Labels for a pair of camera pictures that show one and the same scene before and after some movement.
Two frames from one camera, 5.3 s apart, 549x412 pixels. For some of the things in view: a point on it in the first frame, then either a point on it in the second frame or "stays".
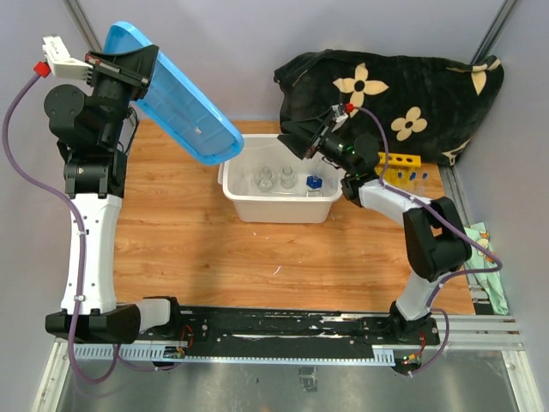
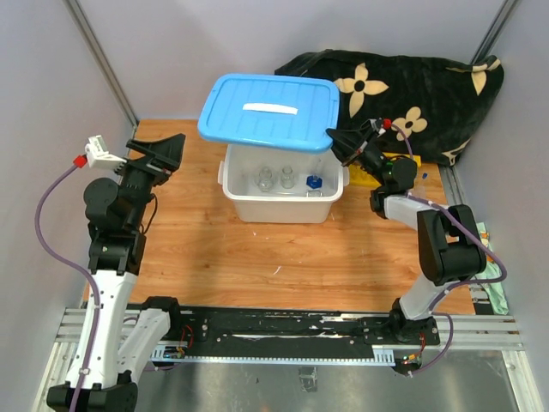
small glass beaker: (287, 178) stays
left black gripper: (133, 68) to (165, 154)
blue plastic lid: (175, 108) to (286, 112)
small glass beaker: (265, 180) stays
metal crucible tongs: (307, 192) stays
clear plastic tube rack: (417, 187) stays
